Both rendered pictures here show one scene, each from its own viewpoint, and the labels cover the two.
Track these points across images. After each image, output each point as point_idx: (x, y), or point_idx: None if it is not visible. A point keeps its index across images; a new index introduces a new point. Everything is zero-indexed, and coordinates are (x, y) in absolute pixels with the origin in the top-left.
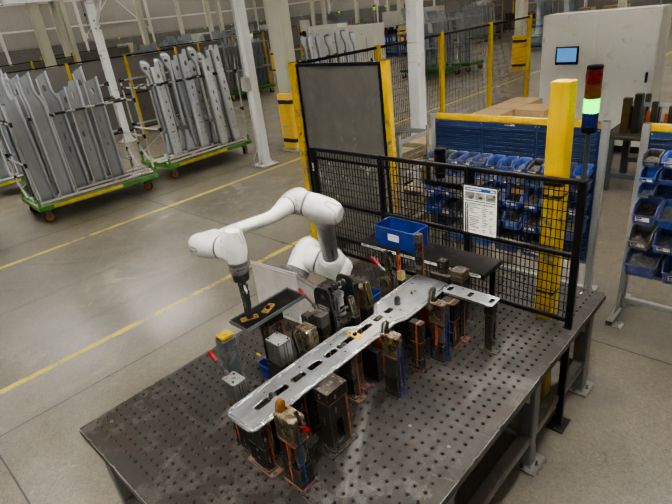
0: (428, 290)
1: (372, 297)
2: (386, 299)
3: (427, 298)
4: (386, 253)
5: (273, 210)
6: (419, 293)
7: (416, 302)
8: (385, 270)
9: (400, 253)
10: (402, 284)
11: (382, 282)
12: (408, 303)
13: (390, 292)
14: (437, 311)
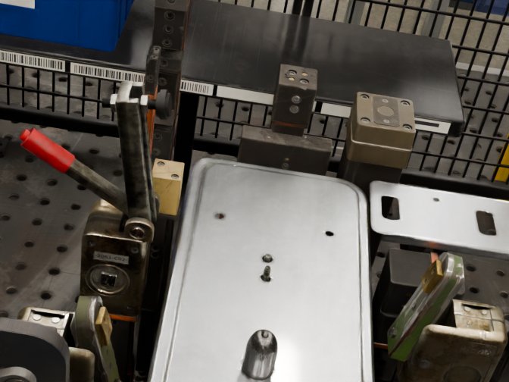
0: (319, 240)
1: (115, 367)
2: (182, 352)
3: (420, 313)
4: (144, 105)
5: None
6: (298, 268)
7: (332, 330)
8: (127, 192)
9: (157, 81)
10: (185, 233)
11: (103, 252)
12: (304, 348)
13: (170, 299)
14: (467, 361)
